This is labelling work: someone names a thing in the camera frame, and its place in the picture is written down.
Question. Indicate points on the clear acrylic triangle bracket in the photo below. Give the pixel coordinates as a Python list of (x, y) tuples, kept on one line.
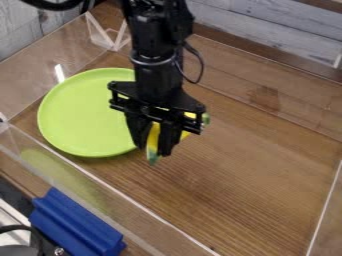
[(108, 38)]

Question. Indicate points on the yellow toy banana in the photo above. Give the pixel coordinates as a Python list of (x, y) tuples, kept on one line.
[(151, 146)]

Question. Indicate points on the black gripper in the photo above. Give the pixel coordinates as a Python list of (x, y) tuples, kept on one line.
[(154, 98)]

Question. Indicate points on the clear acrylic front wall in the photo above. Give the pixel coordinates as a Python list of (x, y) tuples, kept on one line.
[(36, 168)]

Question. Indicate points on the blue plastic block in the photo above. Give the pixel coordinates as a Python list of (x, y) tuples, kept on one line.
[(72, 227)]

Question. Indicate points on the green round plate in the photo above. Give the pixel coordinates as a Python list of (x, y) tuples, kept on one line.
[(75, 120)]

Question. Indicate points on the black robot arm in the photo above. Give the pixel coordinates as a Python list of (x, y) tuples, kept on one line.
[(160, 25)]

